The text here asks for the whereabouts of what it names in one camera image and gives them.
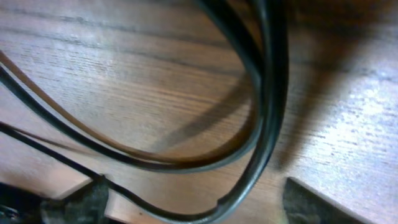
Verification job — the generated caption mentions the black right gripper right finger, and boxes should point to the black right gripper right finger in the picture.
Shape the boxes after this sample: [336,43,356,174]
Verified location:
[282,177,367,224]

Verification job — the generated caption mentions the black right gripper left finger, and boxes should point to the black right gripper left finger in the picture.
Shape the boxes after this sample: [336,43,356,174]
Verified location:
[40,175,109,224]

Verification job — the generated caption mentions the black USB cable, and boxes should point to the black USB cable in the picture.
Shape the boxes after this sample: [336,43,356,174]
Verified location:
[0,0,290,224]

